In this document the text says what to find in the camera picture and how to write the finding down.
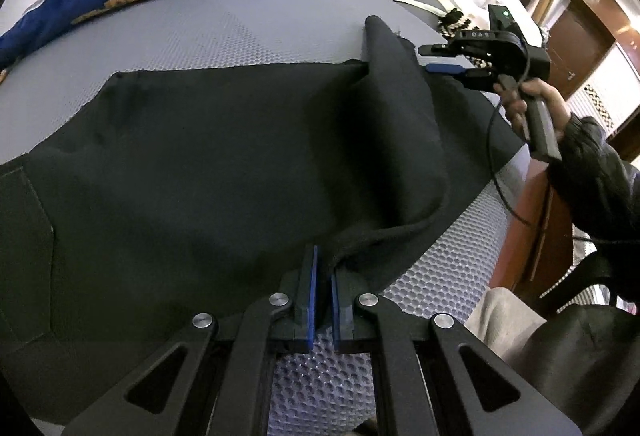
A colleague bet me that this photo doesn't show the black cable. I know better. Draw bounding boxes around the black cable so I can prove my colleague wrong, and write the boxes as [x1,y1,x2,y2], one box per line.
[486,43,608,247]

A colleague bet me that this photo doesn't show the brown wooden bed frame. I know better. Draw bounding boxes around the brown wooden bed frame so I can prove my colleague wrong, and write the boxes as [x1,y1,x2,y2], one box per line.
[497,155,577,304]

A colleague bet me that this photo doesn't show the person's dark jacket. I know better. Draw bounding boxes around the person's dark jacket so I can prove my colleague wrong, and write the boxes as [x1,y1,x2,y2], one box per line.
[497,302,640,436]

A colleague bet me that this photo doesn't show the person's right hand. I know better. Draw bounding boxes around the person's right hand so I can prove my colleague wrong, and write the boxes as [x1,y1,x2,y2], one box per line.
[492,78,572,139]

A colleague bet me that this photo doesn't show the black pants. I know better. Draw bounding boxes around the black pants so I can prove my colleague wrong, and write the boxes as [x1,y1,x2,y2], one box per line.
[0,14,526,397]

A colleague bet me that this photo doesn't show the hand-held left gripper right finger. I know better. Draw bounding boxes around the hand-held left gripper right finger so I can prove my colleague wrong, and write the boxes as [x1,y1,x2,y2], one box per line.
[330,265,584,436]

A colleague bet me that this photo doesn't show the person's right forearm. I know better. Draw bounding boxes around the person's right forearm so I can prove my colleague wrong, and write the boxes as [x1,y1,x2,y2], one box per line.
[546,112,640,244]

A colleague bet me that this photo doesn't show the grey honeycomb mat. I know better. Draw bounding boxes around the grey honeycomb mat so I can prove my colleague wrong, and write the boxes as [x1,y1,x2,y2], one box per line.
[0,0,531,436]

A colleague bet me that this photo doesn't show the brown wooden door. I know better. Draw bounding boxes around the brown wooden door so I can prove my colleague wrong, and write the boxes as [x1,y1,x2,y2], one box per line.
[544,0,640,102]

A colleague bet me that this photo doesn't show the person's beige trouser leg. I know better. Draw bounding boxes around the person's beige trouser leg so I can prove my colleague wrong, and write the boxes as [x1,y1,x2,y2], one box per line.
[462,287,551,369]

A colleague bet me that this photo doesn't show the black and white zigzag cloth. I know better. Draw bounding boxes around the black and white zigzag cloth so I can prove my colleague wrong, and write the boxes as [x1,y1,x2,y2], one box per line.
[436,7,501,72]

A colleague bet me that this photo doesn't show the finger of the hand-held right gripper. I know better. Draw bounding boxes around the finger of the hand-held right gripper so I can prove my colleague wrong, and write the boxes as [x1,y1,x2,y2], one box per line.
[426,62,502,90]
[416,32,502,61]

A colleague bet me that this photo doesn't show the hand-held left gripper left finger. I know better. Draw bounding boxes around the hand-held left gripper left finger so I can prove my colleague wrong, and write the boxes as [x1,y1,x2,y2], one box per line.
[60,244,321,436]

